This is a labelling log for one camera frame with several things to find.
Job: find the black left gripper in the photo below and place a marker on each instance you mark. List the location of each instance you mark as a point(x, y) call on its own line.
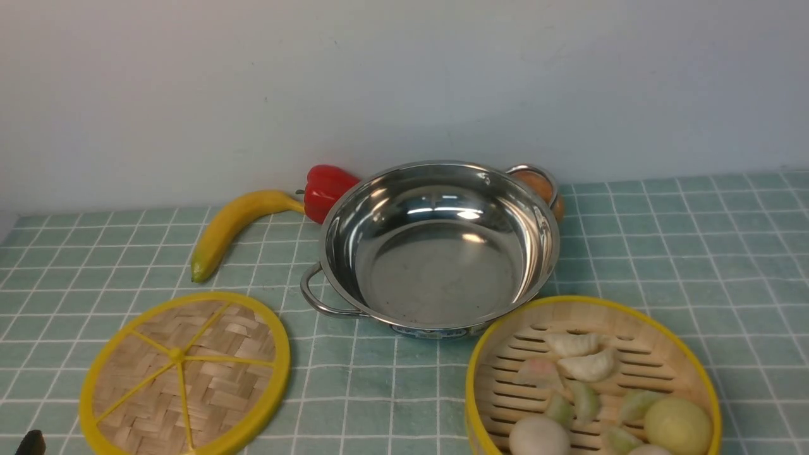
point(32, 444)

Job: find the yellow rimmed woven steamer lid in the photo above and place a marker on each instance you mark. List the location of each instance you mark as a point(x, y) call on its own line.
point(199, 374)

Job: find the yellow rimmed bamboo steamer basket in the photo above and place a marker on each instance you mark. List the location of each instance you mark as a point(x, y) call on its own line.
point(649, 358)

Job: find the stainless steel pot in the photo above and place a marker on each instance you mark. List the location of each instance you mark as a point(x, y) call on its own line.
point(435, 249)

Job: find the yellow banana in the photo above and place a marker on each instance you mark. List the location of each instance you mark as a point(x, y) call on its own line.
point(234, 217)

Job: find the red bell pepper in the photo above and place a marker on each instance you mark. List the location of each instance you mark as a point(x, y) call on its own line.
point(325, 185)

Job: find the white steamed bun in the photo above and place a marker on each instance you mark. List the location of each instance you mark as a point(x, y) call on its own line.
point(538, 434)
point(649, 449)

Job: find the pink dumpling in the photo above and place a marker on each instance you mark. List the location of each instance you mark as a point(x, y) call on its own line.
point(540, 373)

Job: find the green dumpling left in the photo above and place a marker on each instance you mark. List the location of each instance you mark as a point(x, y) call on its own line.
point(560, 410)

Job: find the green dumpling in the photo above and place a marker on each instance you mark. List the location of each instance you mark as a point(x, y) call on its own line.
point(616, 440)
point(587, 403)
point(560, 410)
point(636, 403)

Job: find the white dumpling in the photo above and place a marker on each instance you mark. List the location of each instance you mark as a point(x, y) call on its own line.
point(566, 345)
point(591, 368)

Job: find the green dumpling centre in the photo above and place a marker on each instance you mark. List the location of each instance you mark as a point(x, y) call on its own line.
point(587, 403)

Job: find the white dumpling lower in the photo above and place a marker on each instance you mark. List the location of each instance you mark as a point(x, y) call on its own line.
point(591, 368)

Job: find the brown egg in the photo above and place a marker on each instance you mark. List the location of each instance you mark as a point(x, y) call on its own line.
point(543, 188)

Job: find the green dumpling bottom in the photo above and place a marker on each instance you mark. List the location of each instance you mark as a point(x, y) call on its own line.
point(616, 440)

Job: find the green dumpling right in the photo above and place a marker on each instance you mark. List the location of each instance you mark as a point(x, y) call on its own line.
point(636, 403)

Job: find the white steamed bun right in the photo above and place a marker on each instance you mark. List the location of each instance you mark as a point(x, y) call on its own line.
point(649, 449)

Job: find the yellow steamed bun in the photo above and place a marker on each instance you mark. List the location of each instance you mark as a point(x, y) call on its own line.
point(679, 426)

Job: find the green checkered tablecloth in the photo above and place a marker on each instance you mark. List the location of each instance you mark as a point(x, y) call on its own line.
point(720, 260)

